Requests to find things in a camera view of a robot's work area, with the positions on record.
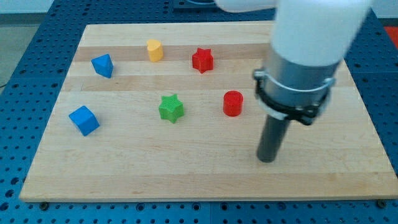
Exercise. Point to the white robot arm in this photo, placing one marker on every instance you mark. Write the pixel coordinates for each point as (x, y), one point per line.
(308, 41)

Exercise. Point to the green star block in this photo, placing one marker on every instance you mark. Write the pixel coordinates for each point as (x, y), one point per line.
(171, 108)

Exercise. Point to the red star block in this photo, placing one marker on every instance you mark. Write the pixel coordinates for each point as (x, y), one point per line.
(202, 60)

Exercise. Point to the red cylinder block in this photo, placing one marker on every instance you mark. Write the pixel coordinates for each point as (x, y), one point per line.
(233, 103)

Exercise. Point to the wooden board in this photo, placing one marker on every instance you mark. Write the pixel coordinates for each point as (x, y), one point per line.
(135, 156)

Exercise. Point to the yellow heart block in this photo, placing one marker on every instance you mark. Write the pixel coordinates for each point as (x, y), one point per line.
(155, 50)

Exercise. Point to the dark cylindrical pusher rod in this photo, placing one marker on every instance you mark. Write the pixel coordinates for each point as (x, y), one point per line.
(271, 139)

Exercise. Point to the blue triangular block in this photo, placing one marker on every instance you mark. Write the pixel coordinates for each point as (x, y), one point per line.
(103, 65)

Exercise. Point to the blue cube block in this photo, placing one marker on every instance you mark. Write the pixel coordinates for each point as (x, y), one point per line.
(84, 120)

